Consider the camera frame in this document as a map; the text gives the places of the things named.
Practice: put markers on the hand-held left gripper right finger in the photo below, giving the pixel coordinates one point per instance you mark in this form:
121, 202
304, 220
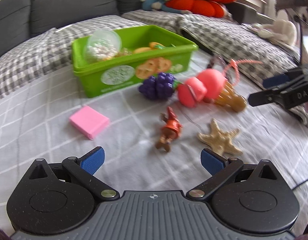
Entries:
213, 161

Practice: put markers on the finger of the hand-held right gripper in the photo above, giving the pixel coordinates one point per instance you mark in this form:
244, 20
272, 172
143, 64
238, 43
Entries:
276, 80
265, 97

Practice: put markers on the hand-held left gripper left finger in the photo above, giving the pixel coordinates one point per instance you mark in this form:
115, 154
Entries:
92, 160

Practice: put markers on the dried beige starfish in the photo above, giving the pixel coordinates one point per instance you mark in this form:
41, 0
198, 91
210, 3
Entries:
218, 137

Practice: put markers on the pink rectangular block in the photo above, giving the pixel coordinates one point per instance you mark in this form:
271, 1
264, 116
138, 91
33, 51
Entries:
89, 121

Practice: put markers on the small red brown figurine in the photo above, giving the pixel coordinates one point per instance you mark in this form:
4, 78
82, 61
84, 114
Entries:
171, 127

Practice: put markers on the tortoiseshell triangular hair clip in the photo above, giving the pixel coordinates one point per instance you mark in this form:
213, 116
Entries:
216, 61

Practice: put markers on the pink pig toy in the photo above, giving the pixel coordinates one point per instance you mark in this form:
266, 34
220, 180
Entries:
193, 90

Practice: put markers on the green plastic box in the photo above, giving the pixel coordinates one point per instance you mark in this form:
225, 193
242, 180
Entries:
94, 80

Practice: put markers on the purple toy grapes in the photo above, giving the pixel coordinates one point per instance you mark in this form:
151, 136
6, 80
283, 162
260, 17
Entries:
159, 86

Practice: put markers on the clear cotton swab jar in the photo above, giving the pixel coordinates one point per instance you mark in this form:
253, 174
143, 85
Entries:
101, 45

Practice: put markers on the orange toy with green leaves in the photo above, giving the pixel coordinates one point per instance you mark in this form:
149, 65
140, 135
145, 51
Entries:
144, 50

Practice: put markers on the grey grid pattern sheet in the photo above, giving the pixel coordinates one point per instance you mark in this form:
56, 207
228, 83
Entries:
56, 155

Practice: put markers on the white plush toy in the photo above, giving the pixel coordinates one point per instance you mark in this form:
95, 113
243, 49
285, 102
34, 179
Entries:
281, 30

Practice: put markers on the grey white checked blanket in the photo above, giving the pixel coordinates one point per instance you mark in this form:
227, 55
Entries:
154, 17
31, 55

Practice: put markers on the dark grey sofa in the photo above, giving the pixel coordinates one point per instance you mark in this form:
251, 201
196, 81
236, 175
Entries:
69, 2

